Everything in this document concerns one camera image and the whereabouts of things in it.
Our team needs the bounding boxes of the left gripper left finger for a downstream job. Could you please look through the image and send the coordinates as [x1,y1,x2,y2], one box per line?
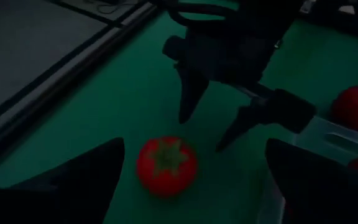
[0,138,126,224]

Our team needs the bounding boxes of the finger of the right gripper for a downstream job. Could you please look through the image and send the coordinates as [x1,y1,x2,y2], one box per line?
[215,104,270,153]
[177,68,210,125]

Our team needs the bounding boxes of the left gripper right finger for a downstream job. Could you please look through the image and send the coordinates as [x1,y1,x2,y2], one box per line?
[265,138,358,224]

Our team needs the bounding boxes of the clear plastic container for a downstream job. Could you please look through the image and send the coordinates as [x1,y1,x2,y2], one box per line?
[253,115,358,224]

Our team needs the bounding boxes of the green table mat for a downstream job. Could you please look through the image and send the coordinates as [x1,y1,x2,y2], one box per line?
[0,0,358,224]

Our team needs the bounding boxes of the red tomato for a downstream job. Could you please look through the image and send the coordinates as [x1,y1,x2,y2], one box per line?
[135,136,199,198]

